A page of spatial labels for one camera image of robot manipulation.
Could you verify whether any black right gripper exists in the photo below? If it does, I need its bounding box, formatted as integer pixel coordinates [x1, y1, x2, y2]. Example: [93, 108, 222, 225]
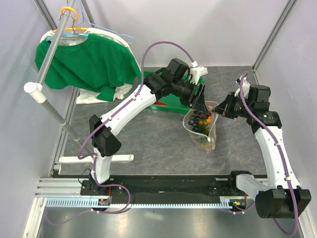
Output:
[212, 91, 254, 119]

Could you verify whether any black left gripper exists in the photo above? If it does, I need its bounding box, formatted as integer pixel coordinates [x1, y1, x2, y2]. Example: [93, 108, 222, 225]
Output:
[171, 80, 208, 114]

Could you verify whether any dark purple grape bunch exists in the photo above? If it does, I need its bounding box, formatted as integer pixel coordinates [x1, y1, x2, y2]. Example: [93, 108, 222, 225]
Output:
[188, 114, 206, 133]

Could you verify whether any orange carrot with green leaves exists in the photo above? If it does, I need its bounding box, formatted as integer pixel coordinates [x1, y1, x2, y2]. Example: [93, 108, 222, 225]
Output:
[194, 123, 215, 149]

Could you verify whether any clear dotted zip top bag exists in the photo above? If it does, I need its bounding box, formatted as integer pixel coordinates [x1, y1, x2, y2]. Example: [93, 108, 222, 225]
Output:
[182, 101, 218, 150]

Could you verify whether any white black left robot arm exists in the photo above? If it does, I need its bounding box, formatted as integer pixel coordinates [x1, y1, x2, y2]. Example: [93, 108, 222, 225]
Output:
[90, 58, 208, 195]

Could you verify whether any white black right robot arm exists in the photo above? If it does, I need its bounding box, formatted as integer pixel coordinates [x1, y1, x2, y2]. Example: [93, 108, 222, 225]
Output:
[213, 85, 312, 219]

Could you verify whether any green plastic tray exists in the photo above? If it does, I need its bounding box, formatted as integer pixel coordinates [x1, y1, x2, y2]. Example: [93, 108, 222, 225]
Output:
[142, 70, 204, 115]

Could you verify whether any red chili pepper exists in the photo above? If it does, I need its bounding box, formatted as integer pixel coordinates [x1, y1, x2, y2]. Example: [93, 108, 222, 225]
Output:
[154, 101, 168, 106]

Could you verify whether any green t-shirt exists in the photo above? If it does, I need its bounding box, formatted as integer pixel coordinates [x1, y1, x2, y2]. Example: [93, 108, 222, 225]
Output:
[45, 34, 141, 102]

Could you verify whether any white t-shirt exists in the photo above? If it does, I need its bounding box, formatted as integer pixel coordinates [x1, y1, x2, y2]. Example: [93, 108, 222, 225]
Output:
[40, 27, 133, 105]

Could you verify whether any orange clothes hanger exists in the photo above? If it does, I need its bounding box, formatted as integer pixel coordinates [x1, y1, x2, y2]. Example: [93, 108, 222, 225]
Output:
[59, 6, 88, 33]

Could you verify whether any teal clothes hanger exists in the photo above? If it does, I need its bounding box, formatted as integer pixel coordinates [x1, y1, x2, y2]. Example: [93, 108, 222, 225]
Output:
[44, 33, 88, 41]

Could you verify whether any silver clothes rack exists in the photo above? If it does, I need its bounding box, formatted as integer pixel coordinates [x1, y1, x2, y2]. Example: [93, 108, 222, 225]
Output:
[24, 8, 141, 155]

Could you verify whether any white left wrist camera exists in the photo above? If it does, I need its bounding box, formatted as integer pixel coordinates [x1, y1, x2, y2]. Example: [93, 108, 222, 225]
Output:
[190, 61, 208, 84]

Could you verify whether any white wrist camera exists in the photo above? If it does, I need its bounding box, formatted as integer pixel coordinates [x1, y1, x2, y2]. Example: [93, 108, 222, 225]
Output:
[190, 61, 208, 84]
[234, 77, 250, 97]

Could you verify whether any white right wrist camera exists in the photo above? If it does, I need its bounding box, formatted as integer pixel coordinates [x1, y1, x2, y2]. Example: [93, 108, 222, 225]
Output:
[234, 77, 250, 97]

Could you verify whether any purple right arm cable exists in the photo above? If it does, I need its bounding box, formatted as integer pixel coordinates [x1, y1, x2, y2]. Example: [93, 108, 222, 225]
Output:
[222, 71, 299, 236]

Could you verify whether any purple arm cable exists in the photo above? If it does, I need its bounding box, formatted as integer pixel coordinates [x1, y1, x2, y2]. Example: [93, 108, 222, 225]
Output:
[44, 41, 196, 226]
[222, 71, 299, 236]

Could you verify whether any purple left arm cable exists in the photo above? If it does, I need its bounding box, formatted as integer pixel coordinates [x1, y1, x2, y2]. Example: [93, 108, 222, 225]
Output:
[44, 41, 196, 226]

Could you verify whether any white slotted cable duct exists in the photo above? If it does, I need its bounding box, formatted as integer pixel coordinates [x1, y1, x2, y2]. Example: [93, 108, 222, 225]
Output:
[46, 197, 241, 209]

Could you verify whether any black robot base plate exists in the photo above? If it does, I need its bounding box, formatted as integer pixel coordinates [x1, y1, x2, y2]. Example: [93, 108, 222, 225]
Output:
[80, 175, 246, 197]

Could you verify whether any blue wire hanger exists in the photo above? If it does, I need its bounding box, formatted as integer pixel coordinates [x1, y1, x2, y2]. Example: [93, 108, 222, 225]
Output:
[78, 0, 135, 44]

